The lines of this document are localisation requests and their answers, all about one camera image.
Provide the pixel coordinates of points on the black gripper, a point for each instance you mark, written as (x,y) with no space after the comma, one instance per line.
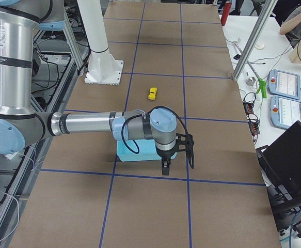
(165,154)

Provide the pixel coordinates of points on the yellow beetle toy car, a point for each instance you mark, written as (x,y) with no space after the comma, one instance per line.
(152,93)

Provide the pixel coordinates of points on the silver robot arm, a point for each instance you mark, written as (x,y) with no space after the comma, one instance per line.
(21,126)

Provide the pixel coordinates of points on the light blue plastic bin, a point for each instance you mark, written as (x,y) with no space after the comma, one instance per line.
(147,151)

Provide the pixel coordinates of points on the orange black electronics board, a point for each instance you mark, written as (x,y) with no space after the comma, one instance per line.
(252,118)

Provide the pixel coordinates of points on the small metal cup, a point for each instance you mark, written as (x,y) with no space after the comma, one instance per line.
(250,81)

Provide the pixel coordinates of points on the black laptop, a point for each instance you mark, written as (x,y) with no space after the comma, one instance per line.
(281,161)

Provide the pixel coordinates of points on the green clamp tool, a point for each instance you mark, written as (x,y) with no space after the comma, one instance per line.
(262,88)

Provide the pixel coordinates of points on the lower teach pendant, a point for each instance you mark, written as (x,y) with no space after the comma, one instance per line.
(284,111)

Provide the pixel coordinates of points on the teach pendant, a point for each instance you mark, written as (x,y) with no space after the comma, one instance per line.
(284,84)
(284,111)

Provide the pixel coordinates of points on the upper teach pendant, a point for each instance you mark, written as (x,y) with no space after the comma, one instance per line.
(284,84)

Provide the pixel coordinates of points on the red cylinder bottle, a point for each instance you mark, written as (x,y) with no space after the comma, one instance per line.
(225,13)

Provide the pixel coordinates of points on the seated person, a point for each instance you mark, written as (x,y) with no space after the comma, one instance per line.
(291,27)

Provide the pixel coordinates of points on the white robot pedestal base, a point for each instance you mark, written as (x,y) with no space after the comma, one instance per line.
(103,68)

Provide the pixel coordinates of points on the aluminium frame post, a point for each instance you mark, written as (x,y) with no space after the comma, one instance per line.
(254,36)

